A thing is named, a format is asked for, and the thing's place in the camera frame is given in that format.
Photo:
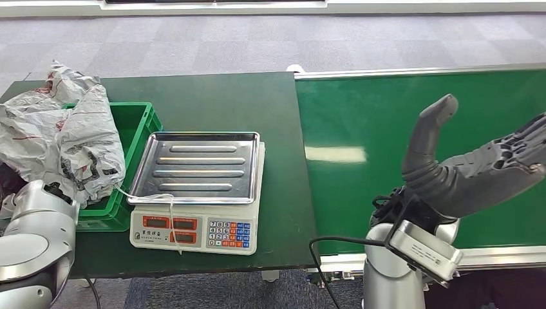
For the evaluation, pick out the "aluminium conveyor frame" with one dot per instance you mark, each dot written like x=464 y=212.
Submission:
x=426 y=71

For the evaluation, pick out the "steel scale tray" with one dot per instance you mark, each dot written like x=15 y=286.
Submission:
x=200 y=170

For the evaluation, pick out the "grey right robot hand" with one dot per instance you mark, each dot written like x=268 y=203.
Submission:
x=469 y=183

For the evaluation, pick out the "white round cap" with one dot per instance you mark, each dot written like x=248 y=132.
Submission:
x=295 y=68

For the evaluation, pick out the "crumpled grey mailer package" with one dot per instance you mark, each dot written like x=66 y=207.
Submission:
x=64 y=81

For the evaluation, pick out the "grey plastic mailer package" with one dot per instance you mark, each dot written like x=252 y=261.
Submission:
x=89 y=145

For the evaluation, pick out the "green conveyor belt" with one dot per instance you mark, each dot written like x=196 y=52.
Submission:
x=362 y=111

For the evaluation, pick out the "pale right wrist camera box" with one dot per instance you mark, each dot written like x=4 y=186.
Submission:
x=426 y=251

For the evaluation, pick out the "white electronic scale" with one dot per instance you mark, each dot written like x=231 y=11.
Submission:
x=200 y=230

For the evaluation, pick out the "white table foot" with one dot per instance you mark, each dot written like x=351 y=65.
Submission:
x=270 y=276

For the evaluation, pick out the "green plastic crate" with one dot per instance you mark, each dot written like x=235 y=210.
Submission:
x=136 y=123

